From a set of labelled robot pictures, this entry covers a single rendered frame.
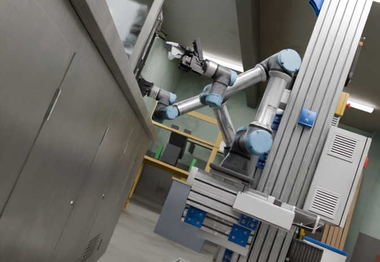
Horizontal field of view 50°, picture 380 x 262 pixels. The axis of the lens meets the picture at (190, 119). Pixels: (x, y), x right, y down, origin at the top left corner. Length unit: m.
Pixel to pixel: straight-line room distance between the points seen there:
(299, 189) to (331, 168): 0.19
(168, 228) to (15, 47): 4.63
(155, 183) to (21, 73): 9.46
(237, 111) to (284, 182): 7.81
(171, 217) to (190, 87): 5.67
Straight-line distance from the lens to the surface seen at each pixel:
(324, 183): 2.17
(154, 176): 9.99
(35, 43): 0.57
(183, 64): 1.86
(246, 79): 2.07
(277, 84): 1.99
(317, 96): 2.29
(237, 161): 2.01
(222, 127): 2.60
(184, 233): 5.01
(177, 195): 5.05
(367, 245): 9.93
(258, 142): 1.90
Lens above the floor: 0.68
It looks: 9 degrees up
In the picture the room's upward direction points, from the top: 22 degrees clockwise
